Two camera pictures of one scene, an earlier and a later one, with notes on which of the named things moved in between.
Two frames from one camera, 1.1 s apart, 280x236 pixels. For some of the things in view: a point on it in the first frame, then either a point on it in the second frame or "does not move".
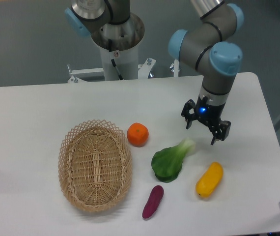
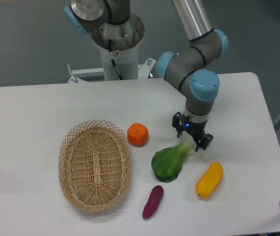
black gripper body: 209,114 -> 195,129
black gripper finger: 220,131 -> 204,142
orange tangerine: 137,134 does not move
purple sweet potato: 153,201 does not move
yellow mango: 209,182 does not move
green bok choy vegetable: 167,163 does not move
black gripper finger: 189,117 -> 178,123
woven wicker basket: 95,165 does not move
